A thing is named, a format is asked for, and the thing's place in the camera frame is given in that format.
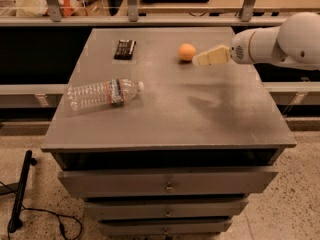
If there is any black stand leg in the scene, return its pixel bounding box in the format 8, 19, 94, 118
7, 150, 37, 233

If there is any black floor cable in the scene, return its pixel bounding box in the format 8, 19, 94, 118
0, 180, 83, 240

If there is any middle grey drawer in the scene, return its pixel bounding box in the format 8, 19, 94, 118
84, 197, 248, 220

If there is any grey drawer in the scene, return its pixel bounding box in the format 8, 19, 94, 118
58, 166, 277, 198
99, 218, 232, 236
84, 197, 248, 220

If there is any metal post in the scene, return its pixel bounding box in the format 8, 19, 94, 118
46, 0, 63, 22
239, 0, 256, 22
127, 0, 139, 22

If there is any left metal post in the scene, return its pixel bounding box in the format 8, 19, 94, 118
46, 0, 63, 22

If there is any grey drawer cabinet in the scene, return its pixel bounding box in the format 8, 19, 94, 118
40, 26, 298, 238

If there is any grey metal rail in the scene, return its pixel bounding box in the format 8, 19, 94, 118
0, 16, 288, 27

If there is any black chocolate bar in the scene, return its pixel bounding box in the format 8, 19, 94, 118
114, 40, 136, 60

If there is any right metal post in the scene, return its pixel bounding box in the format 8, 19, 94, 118
239, 0, 256, 22

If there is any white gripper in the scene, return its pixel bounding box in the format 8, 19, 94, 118
192, 29, 255, 66

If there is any clear plastic water bottle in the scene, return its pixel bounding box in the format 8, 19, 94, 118
67, 78, 144, 111

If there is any top grey drawer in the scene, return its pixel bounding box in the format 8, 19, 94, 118
58, 166, 277, 198

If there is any middle metal post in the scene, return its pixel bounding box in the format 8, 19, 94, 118
127, 0, 139, 22

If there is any orange fruit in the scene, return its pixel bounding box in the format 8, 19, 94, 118
178, 44, 196, 61

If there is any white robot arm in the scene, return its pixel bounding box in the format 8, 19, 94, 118
192, 12, 320, 71

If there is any bottom grey drawer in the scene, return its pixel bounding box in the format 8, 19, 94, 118
99, 218, 232, 236

